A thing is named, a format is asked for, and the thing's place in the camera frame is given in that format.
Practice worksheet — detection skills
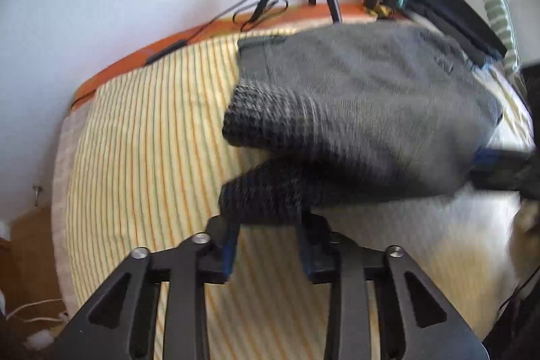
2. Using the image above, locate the orange bed frame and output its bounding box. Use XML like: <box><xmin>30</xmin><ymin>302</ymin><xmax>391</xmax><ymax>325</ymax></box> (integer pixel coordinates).
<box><xmin>71</xmin><ymin>3</ymin><xmax>376</xmax><ymax>110</ymax></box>

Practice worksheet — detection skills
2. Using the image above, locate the green striped pillow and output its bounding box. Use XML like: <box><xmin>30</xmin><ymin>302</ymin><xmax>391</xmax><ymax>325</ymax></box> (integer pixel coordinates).
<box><xmin>459</xmin><ymin>0</ymin><xmax>521</xmax><ymax>74</ymax></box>

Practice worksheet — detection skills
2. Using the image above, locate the grey knitted sweater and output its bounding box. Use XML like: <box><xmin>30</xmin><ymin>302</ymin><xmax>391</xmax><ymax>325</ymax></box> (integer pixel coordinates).
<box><xmin>218</xmin><ymin>23</ymin><xmax>505</xmax><ymax>226</ymax></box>

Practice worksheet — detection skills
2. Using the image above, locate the yellow striped bed sheet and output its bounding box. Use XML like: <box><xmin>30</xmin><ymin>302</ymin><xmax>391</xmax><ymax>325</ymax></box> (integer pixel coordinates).
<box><xmin>53</xmin><ymin>18</ymin><xmax>536</xmax><ymax>360</ymax></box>

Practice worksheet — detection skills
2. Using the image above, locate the stack of dark clothes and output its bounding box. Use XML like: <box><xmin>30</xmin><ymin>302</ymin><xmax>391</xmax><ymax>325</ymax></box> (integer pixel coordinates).
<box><xmin>404</xmin><ymin>0</ymin><xmax>508</xmax><ymax>65</ymax></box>

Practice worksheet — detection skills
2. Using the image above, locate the white cable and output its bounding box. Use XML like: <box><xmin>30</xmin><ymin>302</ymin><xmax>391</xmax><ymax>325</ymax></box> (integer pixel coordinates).
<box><xmin>4</xmin><ymin>298</ymin><xmax>70</xmax><ymax>349</ymax></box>

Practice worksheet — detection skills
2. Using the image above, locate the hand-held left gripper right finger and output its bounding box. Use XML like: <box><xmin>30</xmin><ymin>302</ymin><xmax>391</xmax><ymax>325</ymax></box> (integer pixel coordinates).
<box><xmin>294</xmin><ymin>214</ymin><xmax>487</xmax><ymax>360</ymax></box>

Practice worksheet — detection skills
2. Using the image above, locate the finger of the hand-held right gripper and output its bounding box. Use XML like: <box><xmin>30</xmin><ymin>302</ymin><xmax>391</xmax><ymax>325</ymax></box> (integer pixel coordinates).
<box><xmin>471</xmin><ymin>148</ymin><xmax>533</xmax><ymax>189</ymax></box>

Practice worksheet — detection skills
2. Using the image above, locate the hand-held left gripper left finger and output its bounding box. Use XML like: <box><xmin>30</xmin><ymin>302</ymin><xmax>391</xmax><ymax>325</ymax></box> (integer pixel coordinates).
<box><xmin>51</xmin><ymin>215</ymin><xmax>242</xmax><ymax>360</ymax></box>

